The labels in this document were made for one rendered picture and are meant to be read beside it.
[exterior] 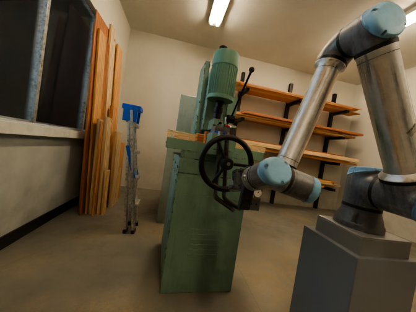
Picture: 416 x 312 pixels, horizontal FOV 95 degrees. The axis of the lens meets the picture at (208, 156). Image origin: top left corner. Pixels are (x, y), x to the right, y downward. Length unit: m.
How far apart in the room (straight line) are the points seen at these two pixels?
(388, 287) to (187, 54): 3.70
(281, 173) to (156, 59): 3.45
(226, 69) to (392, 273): 1.24
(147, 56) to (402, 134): 3.58
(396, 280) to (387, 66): 0.80
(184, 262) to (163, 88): 2.98
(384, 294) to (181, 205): 0.94
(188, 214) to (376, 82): 1.00
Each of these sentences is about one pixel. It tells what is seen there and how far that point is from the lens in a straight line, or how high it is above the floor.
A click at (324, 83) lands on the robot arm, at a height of 1.18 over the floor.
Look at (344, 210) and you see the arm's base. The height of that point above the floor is 0.68.
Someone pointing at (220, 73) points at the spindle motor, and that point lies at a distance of 1.30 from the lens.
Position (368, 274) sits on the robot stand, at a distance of 1.04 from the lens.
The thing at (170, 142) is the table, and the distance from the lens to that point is 1.08.
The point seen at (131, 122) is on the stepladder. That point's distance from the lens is 1.84.
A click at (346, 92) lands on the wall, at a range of 5.13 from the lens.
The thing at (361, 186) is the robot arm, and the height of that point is 0.81.
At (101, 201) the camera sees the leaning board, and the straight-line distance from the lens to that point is 2.40.
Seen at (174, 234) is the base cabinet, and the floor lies 0.35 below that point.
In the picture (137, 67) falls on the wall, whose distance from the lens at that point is 3.83.
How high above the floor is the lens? 0.86
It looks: 2 degrees down
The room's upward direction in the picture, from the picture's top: 9 degrees clockwise
